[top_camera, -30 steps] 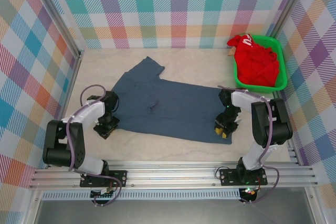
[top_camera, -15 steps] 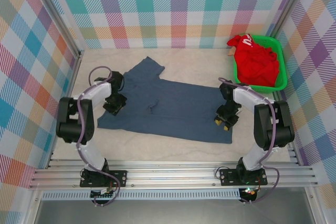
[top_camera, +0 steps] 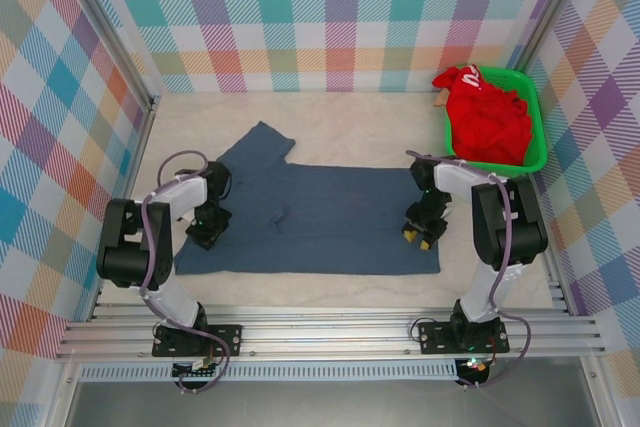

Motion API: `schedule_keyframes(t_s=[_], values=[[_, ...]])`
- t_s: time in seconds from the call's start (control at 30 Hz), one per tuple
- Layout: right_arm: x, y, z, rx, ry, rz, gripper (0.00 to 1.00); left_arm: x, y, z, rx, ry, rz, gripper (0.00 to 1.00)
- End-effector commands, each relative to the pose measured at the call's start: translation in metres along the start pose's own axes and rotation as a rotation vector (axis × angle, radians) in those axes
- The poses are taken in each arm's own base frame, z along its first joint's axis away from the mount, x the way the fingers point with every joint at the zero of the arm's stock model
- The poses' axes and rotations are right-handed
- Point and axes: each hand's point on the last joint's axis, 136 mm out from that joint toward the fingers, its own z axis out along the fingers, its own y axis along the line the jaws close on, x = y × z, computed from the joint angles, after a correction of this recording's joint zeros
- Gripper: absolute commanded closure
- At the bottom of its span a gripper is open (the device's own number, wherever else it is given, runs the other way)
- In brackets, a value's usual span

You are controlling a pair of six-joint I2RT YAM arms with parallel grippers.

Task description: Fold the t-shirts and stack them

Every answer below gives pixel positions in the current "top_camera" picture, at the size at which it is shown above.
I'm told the aluminium frame post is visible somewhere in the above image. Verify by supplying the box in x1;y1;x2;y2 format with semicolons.
59;0;161;113
514;0;591;78

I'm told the white slotted cable duct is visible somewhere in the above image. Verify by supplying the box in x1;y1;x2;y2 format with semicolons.
79;359;459;382

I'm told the aluminium side rail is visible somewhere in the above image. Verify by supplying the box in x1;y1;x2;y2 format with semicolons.
519;174;574;316
89;96;160;321

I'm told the blue t-shirt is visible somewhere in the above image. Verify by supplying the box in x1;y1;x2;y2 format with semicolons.
174;120;442;277

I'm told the green plastic basket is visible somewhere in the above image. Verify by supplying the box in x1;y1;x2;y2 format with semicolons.
443;65;550;177

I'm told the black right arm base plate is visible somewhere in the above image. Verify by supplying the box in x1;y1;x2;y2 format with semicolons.
417;319;511;356

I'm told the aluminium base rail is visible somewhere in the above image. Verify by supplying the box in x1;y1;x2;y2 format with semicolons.
54;314;604;361

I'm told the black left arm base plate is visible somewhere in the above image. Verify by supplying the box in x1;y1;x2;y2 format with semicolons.
151;322;244;359

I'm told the red t-shirt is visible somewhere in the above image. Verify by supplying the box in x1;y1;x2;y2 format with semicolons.
431;65;534;168

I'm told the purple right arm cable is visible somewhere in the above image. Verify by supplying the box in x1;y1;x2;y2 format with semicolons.
404;149;532;391

